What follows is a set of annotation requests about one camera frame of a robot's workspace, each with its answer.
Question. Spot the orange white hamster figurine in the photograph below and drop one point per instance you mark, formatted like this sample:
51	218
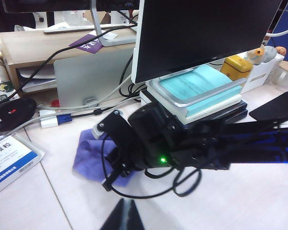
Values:
255	54

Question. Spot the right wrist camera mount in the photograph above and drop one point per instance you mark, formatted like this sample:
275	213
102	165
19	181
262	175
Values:
115	129

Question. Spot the grey animal figurine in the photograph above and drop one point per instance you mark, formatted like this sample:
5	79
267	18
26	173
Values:
270	53

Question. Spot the stack of white papers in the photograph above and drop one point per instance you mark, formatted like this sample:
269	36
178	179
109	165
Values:
36	79

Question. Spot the black flat box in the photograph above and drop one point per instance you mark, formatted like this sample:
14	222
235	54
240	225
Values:
242	105
241	115

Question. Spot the white adapter box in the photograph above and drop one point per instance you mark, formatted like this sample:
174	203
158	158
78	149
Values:
48	121

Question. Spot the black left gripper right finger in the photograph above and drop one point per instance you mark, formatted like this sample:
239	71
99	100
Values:
134	218

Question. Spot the silver monitor stand base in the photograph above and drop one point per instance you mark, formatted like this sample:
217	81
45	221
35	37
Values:
206	95

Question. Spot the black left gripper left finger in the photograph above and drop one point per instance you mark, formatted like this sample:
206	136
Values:
115	218

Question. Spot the teal book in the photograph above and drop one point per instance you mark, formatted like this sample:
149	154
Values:
187	83

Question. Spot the white blue medicine box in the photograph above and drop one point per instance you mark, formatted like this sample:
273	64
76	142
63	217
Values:
12	163

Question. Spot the orange round figurine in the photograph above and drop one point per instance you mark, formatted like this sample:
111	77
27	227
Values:
280	50

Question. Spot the blue VGA connector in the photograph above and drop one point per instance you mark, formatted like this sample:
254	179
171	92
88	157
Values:
63	119

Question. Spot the right AOC black monitor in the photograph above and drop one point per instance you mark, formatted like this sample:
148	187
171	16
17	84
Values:
201	36

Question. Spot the silver partition panel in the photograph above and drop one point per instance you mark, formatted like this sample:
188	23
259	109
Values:
86	76

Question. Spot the yellow tin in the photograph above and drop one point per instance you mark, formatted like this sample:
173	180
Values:
236	67

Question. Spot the purple name card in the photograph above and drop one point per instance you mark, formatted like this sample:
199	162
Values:
86	44

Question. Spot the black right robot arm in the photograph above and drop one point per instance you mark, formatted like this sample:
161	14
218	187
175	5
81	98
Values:
249	143

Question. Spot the wooden desk riser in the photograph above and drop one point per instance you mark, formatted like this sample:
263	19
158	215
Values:
38	45

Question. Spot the white desk organizer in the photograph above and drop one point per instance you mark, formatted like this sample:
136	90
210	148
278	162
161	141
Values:
259	74

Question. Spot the black flat pad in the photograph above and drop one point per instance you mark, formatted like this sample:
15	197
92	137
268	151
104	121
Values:
278	105

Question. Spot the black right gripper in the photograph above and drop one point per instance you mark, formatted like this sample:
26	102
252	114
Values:
153	136

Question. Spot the green white can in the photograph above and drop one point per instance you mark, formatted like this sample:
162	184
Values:
0	86

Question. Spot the silver curved monitor stand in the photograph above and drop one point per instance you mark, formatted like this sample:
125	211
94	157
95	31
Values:
96	21

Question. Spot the black computer mouse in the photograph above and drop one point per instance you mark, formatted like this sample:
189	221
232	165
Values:
12	112

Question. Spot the purple-blue microfibre rag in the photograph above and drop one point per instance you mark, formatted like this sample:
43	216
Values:
91	158

